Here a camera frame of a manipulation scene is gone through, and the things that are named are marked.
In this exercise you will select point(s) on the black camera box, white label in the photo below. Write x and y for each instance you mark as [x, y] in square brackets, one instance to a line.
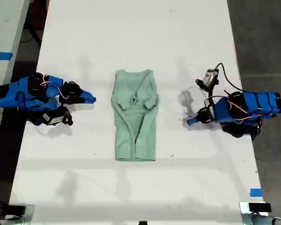
[52, 119]

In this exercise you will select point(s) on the black camera box, clear front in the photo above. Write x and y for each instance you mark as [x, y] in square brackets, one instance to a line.
[210, 78]

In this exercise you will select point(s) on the long blue tape strip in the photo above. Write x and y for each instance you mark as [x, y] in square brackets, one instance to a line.
[1, 56]

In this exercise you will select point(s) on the black camera stalk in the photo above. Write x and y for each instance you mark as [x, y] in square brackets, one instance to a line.
[66, 114]
[210, 93]

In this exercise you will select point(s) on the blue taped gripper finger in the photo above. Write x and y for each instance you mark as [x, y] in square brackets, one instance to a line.
[193, 119]
[89, 96]

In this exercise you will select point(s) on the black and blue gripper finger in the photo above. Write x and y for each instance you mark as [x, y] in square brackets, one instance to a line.
[194, 123]
[78, 100]

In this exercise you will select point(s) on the pale green T-shirt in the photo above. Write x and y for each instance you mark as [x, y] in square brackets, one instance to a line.
[135, 117]

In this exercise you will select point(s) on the white side table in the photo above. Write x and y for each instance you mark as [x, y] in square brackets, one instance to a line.
[4, 28]

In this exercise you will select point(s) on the blue and black arm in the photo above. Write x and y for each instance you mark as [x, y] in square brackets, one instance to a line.
[25, 98]
[248, 105]

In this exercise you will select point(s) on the metal table clamp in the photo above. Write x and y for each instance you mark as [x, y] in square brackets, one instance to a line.
[25, 218]
[264, 219]

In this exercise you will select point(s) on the short blue tape strip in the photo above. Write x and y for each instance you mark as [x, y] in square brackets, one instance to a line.
[256, 192]

